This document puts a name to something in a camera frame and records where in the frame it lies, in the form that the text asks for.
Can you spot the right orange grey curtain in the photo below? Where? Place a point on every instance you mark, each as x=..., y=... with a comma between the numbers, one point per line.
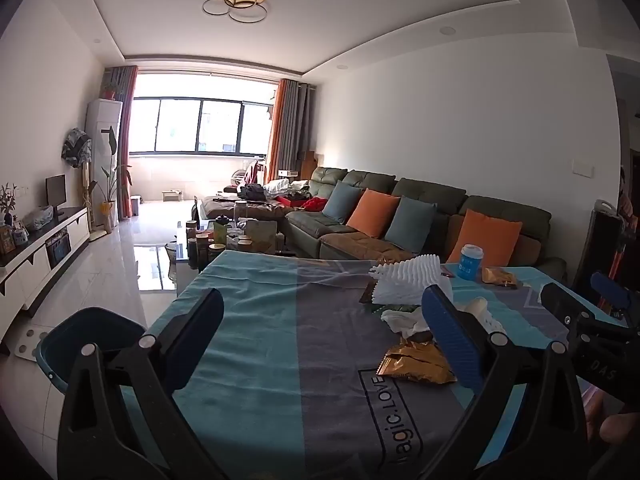
x=291, y=126

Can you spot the white tissue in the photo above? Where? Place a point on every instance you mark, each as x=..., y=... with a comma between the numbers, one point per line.
x=405, y=323

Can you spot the blue paper coffee cup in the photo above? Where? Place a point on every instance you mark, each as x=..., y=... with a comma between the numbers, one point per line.
x=471, y=257

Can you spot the white wall switch plate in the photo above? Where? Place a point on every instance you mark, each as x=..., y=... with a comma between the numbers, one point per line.
x=582, y=169

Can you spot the blue cushion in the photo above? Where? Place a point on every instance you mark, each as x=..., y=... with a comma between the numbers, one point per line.
x=411, y=224
x=342, y=202

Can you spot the teal plastic trash bin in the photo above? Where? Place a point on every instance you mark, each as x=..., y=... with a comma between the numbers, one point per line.
x=109, y=331

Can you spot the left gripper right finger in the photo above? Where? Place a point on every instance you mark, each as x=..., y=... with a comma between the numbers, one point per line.
x=548, y=437

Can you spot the left orange grey curtain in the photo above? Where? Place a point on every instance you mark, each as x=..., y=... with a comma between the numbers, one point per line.
x=119, y=82

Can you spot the orange cushion far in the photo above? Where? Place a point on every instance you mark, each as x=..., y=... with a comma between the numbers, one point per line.
x=373, y=212

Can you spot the black glass coffee table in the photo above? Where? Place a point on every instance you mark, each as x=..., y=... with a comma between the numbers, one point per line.
x=200, y=240

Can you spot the orange cushion near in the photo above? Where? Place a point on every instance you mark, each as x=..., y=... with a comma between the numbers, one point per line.
x=497, y=238

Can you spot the small gold snack bag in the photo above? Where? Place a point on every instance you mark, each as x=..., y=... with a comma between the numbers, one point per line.
x=499, y=277

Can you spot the potted green plant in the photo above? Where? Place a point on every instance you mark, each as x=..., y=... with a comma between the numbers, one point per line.
x=107, y=176

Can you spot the person's right hand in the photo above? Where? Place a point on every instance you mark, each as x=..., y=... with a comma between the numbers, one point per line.
x=613, y=429

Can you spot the orange cushion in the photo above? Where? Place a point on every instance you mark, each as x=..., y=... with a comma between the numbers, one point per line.
x=497, y=238
x=373, y=212

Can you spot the black framed window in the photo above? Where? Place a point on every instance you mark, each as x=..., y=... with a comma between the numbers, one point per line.
x=189, y=126

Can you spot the gold snack wrapper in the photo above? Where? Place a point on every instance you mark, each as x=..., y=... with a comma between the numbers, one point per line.
x=418, y=362

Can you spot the blue cushion far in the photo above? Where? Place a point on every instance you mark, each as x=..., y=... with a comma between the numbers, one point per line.
x=342, y=202

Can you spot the covered standing fan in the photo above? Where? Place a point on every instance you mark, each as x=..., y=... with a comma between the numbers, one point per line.
x=76, y=152

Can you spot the white bathroom scale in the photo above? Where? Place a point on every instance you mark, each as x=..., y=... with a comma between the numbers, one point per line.
x=28, y=342

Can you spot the blue cushion near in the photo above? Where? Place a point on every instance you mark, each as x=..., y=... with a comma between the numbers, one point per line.
x=411, y=224

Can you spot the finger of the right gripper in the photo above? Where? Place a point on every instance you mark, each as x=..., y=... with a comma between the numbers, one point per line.
x=615, y=300
x=563, y=306

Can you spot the orange grey curtain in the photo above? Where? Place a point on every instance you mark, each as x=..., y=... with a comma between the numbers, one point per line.
x=119, y=82
x=291, y=126

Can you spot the white tv cabinet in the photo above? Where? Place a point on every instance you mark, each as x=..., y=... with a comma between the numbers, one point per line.
x=29, y=273

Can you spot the white standing air conditioner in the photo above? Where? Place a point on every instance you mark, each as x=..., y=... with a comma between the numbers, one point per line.
x=102, y=125

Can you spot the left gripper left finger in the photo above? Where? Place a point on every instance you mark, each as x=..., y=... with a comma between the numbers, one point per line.
x=120, y=419

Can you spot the dark green sectional sofa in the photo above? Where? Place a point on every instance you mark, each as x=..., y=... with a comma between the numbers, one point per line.
x=315, y=234

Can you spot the small black monitor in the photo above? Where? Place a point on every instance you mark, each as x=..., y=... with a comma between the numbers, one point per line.
x=56, y=193

